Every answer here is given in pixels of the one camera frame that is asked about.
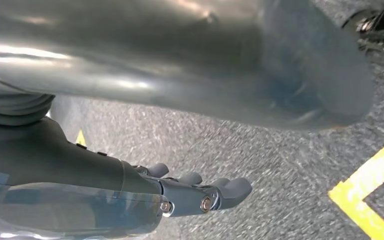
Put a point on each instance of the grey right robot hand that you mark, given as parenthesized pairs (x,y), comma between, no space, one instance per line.
(62,185)

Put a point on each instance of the robot silver leg shell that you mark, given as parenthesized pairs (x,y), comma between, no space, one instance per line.
(178,53)

